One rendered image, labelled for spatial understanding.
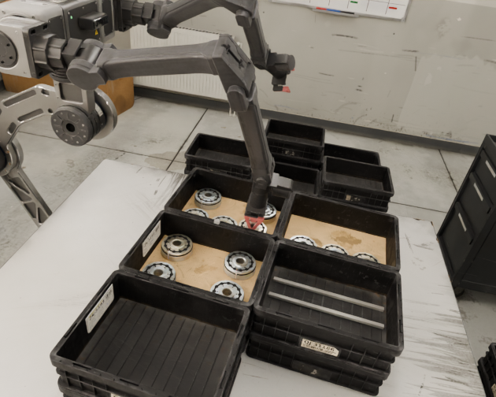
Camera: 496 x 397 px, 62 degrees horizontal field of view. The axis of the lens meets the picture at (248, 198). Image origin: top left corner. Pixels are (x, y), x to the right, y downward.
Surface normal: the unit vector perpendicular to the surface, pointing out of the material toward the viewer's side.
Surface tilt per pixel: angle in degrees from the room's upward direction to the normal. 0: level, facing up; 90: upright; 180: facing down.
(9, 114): 90
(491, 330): 0
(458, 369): 0
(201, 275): 0
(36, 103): 90
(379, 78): 90
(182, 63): 113
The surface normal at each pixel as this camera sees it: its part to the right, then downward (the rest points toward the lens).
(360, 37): -0.18, 0.56
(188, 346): 0.11, -0.80
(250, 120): -0.15, 0.86
